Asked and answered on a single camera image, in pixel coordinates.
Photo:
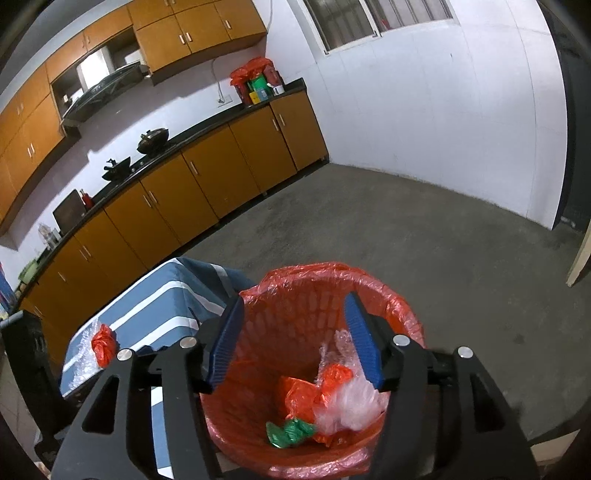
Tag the range hood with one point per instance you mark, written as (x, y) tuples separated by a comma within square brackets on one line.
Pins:
[(99, 92)]

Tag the black kitchen countertop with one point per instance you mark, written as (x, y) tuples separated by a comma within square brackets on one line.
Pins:
[(203, 131)]

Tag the white cup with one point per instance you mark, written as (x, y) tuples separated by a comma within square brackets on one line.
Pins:
[(278, 90)]

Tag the red lined waste basket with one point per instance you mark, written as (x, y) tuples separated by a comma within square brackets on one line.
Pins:
[(286, 332)]

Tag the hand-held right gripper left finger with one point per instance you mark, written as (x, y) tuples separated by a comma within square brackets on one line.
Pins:
[(226, 341)]

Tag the pale wooden board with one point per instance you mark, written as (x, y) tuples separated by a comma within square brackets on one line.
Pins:
[(579, 258)]

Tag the small crumpled red plastic bag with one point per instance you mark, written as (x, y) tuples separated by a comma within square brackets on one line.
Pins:
[(104, 346)]

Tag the black chair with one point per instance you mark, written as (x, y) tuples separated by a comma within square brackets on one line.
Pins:
[(27, 350)]

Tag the red bag with boxes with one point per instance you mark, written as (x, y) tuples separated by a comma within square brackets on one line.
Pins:
[(251, 78)]

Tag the red bottle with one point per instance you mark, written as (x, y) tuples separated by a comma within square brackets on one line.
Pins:
[(87, 199)]

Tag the wooden upper cabinets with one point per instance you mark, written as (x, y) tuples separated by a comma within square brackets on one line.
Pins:
[(198, 27)]

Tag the green pot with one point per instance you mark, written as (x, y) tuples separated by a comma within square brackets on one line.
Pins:
[(28, 272)]

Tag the wall socket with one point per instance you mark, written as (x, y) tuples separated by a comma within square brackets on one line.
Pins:
[(225, 99)]

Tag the small bubble wrap piece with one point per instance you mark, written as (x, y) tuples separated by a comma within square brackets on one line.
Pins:
[(339, 346)]

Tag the window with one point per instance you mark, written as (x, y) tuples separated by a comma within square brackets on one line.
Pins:
[(351, 23)]

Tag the clear plastic bag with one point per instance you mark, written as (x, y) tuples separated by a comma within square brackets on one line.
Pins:
[(355, 406)]

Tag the black wok with lid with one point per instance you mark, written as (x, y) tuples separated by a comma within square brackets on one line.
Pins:
[(153, 141)]

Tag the brown cutting board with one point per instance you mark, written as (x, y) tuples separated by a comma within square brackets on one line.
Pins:
[(68, 212)]

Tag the blue white striped tablecloth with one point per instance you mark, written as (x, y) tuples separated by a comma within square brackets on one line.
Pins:
[(152, 304)]

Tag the large red plastic bag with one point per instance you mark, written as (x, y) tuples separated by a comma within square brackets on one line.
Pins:
[(300, 392)]

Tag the green wrapper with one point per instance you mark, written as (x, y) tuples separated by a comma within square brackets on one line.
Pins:
[(291, 431)]

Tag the plastic-wrapped jar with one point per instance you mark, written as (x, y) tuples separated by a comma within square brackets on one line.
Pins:
[(48, 234)]

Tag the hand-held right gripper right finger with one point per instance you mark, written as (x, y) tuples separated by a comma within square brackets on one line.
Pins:
[(362, 341)]

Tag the wooden base cabinets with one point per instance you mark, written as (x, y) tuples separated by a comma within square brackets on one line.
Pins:
[(184, 198)]

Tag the open black wok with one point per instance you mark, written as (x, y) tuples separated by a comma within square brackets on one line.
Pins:
[(116, 170)]

